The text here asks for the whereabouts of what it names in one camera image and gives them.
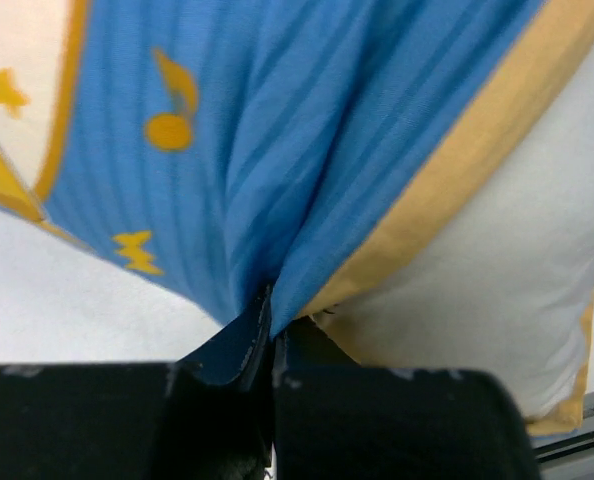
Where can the white pillow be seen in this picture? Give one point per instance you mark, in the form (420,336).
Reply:
(504,286)

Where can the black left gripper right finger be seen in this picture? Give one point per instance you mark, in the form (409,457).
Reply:
(303,344)

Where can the aluminium front rail frame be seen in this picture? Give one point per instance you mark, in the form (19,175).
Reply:
(569,456)

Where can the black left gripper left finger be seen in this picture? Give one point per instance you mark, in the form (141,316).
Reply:
(234,356)

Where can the blue Pikachu pillowcase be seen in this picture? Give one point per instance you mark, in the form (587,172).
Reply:
(213,147)

